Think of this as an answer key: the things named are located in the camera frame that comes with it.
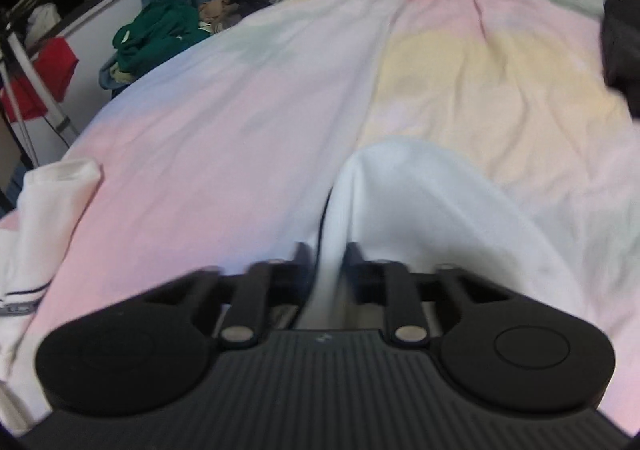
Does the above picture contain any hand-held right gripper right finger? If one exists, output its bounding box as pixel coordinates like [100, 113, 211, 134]
[345, 242, 511, 348]

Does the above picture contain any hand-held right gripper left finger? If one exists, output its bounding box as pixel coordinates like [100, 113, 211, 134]
[145, 242, 313, 351]

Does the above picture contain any white garment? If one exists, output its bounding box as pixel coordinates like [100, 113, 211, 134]
[295, 137, 588, 331]

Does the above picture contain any pastel printed blanket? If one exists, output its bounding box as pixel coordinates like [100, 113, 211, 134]
[0, 0, 640, 436]

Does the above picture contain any white cloth with navy stripes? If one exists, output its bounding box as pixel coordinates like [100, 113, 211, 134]
[0, 159, 103, 381]

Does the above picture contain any yellow-green cloth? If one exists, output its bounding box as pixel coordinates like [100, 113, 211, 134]
[98, 54, 135, 91]

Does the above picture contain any beige cloth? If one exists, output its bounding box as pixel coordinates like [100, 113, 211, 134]
[198, 0, 241, 33]

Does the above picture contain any green garment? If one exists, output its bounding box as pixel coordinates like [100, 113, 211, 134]
[112, 0, 212, 75]

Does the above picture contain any red cloth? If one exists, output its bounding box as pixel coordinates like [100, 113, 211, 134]
[0, 36, 79, 121]

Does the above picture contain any metal drying rack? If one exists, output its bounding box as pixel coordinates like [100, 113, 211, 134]
[0, 0, 82, 168]

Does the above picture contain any dark cloth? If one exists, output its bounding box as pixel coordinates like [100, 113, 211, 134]
[601, 0, 640, 118]

